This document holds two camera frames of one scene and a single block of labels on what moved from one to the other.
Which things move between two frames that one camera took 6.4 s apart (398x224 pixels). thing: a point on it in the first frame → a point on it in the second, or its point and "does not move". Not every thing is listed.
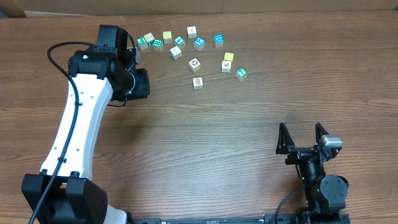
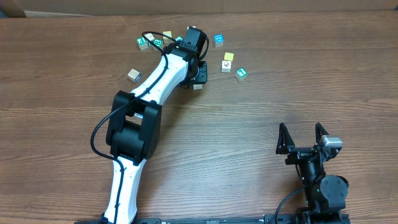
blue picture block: x=218 y=40 does not move
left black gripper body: x=140 y=87 → x=202 y=73
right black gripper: x=286 y=145 does not move
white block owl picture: x=198 y=83 does not move
